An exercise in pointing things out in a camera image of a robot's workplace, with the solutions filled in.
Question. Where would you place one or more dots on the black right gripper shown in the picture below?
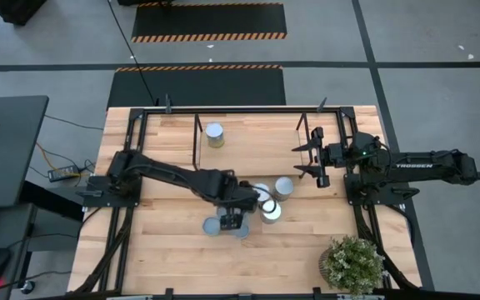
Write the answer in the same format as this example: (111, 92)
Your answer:
(333, 155)

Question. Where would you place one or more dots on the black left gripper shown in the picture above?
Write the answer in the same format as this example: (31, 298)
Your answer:
(232, 221)

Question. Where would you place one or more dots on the vegetable print tin can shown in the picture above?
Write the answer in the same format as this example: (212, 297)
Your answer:
(222, 211)

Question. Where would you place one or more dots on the tomato print tin can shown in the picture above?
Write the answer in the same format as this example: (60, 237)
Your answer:
(243, 233)

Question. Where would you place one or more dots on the green dotted tin can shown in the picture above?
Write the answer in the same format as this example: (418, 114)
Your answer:
(211, 227)

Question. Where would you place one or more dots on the yellow label tin can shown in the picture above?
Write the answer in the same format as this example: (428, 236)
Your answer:
(283, 185)

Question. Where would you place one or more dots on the peach print tin can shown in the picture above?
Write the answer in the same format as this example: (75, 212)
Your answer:
(271, 208)

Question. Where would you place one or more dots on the yellowish label tin can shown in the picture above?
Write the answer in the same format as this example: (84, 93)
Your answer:
(263, 192)

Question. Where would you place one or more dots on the green banded label tin can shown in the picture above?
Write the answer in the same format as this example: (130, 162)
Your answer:
(215, 131)

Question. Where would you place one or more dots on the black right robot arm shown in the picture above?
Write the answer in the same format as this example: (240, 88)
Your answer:
(411, 166)

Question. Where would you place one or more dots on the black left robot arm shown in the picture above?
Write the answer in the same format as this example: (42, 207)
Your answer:
(161, 171)

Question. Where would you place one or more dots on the potted green plant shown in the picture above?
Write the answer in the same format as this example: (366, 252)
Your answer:
(354, 264)

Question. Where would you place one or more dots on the black mat with orange stripes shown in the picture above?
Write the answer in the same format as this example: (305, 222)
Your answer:
(198, 87)
(206, 21)

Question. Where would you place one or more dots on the black power adapter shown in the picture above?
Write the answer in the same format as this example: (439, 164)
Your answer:
(63, 173)

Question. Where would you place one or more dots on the black caster wheel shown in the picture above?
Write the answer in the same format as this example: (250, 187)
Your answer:
(28, 287)

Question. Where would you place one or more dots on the dark lower desk surface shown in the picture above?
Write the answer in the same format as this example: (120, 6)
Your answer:
(6, 225)

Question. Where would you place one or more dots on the dark grey desk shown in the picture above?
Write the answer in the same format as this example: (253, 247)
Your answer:
(11, 154)

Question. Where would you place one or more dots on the black frame wooden shelf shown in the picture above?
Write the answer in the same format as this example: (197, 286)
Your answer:
(256, 146)

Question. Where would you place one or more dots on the black frame clamp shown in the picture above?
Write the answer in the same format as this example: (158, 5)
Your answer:
(169, 293)
(317, 293)
(168, 104)
(321, 105)

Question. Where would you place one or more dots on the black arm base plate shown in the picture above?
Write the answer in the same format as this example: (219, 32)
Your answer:
(98, 200)
(356, 196)

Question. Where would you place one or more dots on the black metal rig frame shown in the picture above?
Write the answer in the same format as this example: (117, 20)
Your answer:
(244, 110)

